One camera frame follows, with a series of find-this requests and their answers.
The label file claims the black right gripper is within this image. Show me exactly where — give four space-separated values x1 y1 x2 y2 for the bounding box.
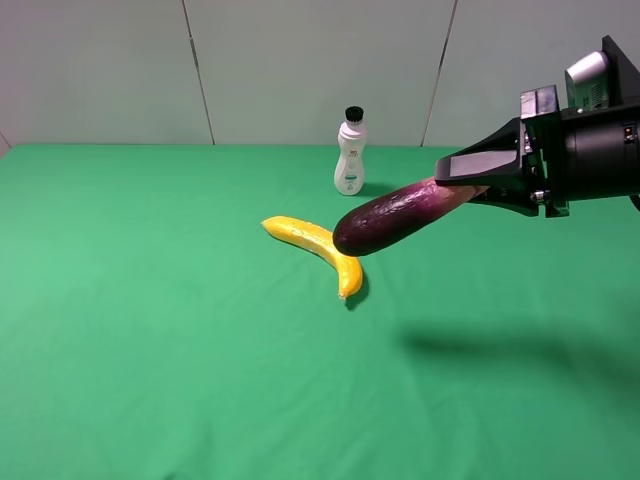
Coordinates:
434 85 569 218

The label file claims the purple eggplant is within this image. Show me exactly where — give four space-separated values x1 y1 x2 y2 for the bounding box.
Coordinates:
333 177 488 257

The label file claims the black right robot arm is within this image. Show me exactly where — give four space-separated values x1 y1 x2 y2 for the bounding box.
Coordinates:
435 36 639 218

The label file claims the white bottle black cap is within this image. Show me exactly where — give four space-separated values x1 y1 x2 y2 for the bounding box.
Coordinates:
334 106 368 196

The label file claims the yellow banana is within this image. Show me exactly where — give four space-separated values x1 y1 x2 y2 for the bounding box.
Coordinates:
261 216 364 301

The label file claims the green tablecloth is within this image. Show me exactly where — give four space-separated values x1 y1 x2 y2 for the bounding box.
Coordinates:
1 145 639 479

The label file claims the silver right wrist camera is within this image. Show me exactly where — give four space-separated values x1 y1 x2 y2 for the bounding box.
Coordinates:
565 51 609 111

